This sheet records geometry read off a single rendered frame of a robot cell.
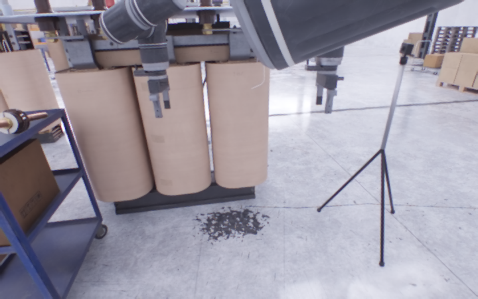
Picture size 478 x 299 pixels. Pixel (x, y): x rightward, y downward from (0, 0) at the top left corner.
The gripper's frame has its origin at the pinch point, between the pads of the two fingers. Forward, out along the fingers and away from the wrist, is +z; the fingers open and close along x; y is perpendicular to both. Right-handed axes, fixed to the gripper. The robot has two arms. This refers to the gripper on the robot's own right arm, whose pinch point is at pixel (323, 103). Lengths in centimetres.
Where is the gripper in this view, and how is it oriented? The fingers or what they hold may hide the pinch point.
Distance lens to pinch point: 113.9
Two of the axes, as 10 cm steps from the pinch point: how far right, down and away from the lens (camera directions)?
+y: 10.0, -0.2, -0.2
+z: 0.3, 9.0, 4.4
